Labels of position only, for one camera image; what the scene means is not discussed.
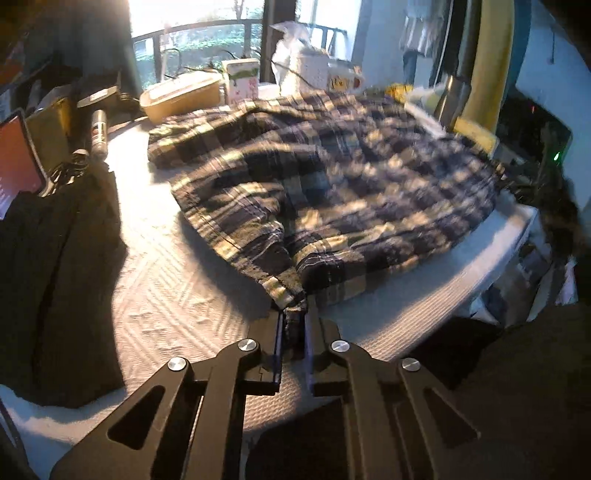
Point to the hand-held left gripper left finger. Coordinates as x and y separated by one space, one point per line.
279 344

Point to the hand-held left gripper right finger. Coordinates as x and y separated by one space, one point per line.
307 350

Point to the plaid flannel shirt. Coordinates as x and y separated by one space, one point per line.
323 184

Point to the white textured table cover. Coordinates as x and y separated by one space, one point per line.
184 286

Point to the black cloth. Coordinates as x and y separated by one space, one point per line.
55 286

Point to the tan food container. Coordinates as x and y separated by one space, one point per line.
180 99

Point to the white and green milk carton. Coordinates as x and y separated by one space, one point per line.
241 81

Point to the white cup yellow cartoon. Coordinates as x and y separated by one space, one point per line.
345 78

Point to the black spray can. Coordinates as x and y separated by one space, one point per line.
99 134

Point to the white perforated basket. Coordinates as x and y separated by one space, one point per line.
307 64

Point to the silver metal tube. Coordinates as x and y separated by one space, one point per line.
452 99

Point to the black device white label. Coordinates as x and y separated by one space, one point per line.
99 93

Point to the white plastic bag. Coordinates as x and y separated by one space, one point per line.
293 32

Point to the black device green light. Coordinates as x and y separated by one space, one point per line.
535 129

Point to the black balcony railing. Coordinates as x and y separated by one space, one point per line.
161 37

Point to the yellow curved panel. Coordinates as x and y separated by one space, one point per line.
489 60

